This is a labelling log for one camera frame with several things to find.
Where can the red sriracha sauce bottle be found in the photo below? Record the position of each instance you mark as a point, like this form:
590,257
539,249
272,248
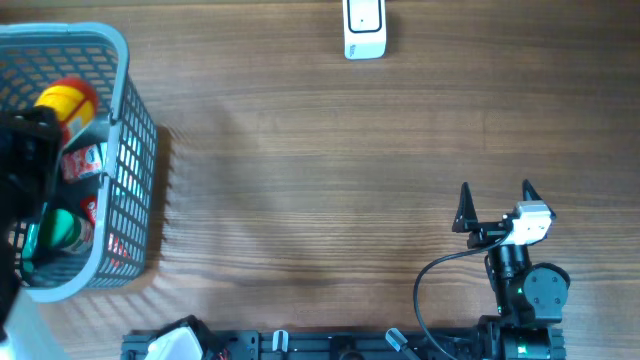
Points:
75,104

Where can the green lid can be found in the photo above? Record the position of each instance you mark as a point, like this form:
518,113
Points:
64,231

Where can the mint toilet wipes pack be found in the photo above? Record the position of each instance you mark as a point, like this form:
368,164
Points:
125,170

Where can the white barcode scanner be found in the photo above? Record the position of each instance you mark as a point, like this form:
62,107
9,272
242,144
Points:
365,29

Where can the black mounting rail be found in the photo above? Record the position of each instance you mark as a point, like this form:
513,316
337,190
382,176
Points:
461,343

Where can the grey plastic basket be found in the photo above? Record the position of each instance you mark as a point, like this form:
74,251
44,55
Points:
34,56

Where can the red Nescafe sachet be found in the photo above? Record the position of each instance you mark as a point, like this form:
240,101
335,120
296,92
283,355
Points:
92,210

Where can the small red tissue pack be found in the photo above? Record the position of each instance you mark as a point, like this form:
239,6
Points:
84,163

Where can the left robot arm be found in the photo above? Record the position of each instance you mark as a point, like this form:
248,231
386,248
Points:
31,142

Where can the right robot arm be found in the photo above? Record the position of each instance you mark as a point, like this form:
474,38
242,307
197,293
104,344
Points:
529,297

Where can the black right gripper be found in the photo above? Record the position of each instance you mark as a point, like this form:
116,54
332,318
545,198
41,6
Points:
466,221

